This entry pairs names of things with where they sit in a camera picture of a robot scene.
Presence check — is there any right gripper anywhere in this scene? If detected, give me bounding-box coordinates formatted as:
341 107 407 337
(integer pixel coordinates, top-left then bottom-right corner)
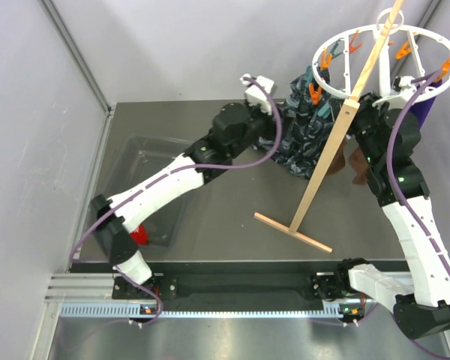
330 91 390 166

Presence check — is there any purple sock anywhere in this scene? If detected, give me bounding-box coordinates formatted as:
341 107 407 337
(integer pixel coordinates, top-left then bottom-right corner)
409 97 435 128

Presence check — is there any clear plastic bin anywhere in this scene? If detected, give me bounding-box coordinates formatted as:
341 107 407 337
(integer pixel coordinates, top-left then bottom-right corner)
98 133 195 251

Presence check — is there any dark patterned sock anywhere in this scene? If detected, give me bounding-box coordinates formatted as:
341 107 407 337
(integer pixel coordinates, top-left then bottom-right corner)
271 66 343 179

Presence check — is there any teal clothespin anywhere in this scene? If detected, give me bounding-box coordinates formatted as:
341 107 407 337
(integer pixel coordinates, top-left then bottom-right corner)
316 103 331 119
330 40 343 60

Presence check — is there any white round sock hanger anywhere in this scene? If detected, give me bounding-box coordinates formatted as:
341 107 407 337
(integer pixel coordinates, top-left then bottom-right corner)
311 11 450 108

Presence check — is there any brown sock with stripes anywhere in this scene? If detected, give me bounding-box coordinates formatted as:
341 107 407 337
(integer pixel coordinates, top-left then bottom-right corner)
349 147 368 185

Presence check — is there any aluminium frame rail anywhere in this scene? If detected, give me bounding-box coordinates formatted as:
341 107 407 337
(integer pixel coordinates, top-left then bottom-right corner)
29 272 450 360

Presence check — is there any red snowflake sock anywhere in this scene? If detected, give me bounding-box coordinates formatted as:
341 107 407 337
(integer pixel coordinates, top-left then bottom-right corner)
130 224 149 246

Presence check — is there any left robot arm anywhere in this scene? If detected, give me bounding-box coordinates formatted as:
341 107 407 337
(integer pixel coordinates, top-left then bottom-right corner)
90 73 282 298

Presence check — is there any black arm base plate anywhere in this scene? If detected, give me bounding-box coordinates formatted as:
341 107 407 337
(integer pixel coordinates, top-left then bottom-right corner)
111 272 365 301

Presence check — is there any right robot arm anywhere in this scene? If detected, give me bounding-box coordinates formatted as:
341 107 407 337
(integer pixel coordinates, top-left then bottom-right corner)
334 94 450 340

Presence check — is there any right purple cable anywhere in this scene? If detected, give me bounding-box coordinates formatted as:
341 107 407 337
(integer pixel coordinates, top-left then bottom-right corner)
385 70 450 357

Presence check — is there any orange clothespin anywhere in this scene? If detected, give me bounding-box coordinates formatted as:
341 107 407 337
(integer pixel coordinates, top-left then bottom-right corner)
308 82 323 106
435 56 450 83

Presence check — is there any wooden hanger stand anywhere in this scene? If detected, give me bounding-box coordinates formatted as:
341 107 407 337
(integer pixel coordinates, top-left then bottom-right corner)
253 0 404 254

